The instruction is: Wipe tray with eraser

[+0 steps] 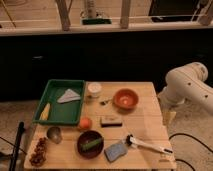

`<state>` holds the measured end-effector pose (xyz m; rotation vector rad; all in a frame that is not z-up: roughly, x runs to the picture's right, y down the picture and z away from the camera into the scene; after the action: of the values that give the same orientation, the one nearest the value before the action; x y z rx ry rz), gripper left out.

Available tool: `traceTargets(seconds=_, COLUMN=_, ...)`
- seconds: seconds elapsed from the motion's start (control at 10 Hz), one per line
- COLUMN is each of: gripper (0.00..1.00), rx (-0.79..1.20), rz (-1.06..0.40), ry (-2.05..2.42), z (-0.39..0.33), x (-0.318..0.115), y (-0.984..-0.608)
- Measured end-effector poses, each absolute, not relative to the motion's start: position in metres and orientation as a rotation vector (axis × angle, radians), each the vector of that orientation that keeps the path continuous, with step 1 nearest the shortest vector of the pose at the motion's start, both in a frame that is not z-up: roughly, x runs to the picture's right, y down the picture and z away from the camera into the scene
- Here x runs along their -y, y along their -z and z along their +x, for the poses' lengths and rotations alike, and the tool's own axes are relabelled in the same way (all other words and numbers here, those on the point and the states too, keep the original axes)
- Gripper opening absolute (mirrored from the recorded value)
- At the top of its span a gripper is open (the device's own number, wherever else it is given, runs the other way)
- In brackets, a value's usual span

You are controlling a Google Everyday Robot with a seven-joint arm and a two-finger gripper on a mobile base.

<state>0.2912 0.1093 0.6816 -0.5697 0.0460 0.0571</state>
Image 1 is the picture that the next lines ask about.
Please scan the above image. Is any white dish brush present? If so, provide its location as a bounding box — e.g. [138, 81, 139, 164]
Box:
[126, 134, 173, 154]

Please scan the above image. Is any green base bottle object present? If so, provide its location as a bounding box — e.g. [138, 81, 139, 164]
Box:
[81, 0, 111, 25]

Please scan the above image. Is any wooden post right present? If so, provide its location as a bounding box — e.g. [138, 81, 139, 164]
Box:
[120, 0, 131, 29]

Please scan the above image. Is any wooden post left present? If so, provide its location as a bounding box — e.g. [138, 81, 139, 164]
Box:
[55, 0, 70, 31]

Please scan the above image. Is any grey folded cloth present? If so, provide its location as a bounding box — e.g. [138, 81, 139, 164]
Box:
[57, 89, 81, 103]

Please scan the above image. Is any wooden post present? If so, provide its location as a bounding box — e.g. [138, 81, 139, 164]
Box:
[55, 0, 70, 31]
[120, 0, 131, 29]

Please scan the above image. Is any orange bowl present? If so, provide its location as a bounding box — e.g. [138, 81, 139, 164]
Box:
[113, 88, 139, 110]

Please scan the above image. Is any blue sponge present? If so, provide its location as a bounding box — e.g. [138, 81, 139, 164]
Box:
[104, 141, 127, 162]

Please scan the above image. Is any yellow corn cob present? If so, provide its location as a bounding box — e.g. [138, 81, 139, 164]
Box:
[40, 103, 50, 120]

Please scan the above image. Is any black monitor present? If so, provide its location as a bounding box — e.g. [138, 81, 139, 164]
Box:
[149, 0, 199, 22]

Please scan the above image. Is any black floor cable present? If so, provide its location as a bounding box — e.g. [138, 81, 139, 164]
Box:
[168, 132, 213, 171]

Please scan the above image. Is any small metal clip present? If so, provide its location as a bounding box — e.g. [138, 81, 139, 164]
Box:
[100, 98, 112, 106]

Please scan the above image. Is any green cucumber piece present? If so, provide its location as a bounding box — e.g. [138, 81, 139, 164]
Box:
[81, 138, 103, 151]

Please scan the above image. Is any dark brown bowl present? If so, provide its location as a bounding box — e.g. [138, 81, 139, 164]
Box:
[77, 130, 104, 159]

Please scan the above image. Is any small metal cup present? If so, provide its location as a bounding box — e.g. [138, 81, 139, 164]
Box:
[47, 127, 62, 144]

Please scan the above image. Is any green plastic tray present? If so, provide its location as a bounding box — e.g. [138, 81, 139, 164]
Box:
[33, 79, 85, 125]

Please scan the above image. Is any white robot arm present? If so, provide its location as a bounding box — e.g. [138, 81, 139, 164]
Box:
[157, 62, 213, 126]

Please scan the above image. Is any white cup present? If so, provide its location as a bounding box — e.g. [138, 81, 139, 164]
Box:
[87, 82, 102, 98]

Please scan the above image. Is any orange fruit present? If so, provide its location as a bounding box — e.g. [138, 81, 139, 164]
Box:
[78, 117, 92, 130]

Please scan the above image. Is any black pole stand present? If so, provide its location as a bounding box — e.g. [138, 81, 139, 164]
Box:
[9, 122, 25, 171]

